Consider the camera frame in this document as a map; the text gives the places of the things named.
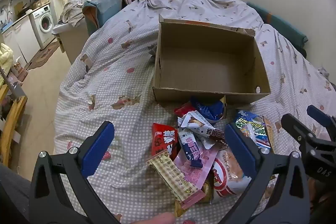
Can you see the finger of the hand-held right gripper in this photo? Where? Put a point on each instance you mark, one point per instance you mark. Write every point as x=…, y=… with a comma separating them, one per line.
x=298, y=129
x=319, y=115

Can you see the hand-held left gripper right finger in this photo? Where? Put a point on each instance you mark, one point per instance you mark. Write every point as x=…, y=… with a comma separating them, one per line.
x=240, y=150

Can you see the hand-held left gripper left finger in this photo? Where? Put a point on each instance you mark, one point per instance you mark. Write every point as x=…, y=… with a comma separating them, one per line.
x=98, y=150

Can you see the blue green snack bag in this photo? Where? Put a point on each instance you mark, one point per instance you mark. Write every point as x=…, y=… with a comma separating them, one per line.
x=256, y=129

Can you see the white red shrimp snack bag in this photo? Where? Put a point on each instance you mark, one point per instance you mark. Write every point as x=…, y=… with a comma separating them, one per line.
x=228, y=176

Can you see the pink snack packet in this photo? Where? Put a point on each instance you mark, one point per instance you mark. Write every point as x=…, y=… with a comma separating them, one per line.
x=195, y=170

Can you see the cardboard box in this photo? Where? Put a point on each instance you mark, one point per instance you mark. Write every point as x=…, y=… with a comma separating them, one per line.
x=207, y=64

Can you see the person's left hand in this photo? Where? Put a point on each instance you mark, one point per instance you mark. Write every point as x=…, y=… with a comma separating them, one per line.
x=152, y=219

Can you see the blue white small packet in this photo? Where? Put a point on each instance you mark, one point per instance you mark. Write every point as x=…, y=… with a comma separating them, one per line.
x=190, y=146

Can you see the blue biscuit packet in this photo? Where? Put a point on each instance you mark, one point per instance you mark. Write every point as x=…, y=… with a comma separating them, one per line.
x=210, y=109

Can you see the golden brown snack packet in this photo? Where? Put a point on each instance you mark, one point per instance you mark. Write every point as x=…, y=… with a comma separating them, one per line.
x=206, y=191

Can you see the printed checked blanket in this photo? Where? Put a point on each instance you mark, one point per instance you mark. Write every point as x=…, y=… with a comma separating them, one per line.
x=110, y=82

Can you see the small red snack packet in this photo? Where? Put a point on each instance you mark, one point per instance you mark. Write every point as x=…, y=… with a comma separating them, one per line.
x=184, y=109

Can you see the cream wafer bar packet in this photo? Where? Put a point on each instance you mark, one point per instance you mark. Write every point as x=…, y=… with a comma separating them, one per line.
x=174, y=178

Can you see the wooden chair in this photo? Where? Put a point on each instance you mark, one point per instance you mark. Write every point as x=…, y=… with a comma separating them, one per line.
x=11, y=124

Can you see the dark teal cushion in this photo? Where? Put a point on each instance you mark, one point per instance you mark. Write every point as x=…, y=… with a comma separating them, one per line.
x=283, y=24

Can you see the person's grey trouser leg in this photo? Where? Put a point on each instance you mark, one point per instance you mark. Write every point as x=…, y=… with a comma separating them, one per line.
x=13, y=197

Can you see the brown patterned rug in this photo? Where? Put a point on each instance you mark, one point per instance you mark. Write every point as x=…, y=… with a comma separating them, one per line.
x=43, y=56

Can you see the white side table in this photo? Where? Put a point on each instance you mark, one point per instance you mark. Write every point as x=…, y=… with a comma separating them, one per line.
x=71, y=40

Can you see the pale yellow cloth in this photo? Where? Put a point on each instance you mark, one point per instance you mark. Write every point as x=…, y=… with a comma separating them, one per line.
x=5, y=57

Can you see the white floor cabinet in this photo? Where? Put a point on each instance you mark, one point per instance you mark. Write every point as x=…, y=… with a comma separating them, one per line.
x=18, y=37

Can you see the white washing machine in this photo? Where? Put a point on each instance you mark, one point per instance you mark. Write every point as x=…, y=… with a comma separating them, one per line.
x=43, y=23

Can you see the crumpled patterned cloth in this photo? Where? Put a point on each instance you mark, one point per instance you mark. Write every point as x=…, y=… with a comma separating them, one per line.
x=72, y=10

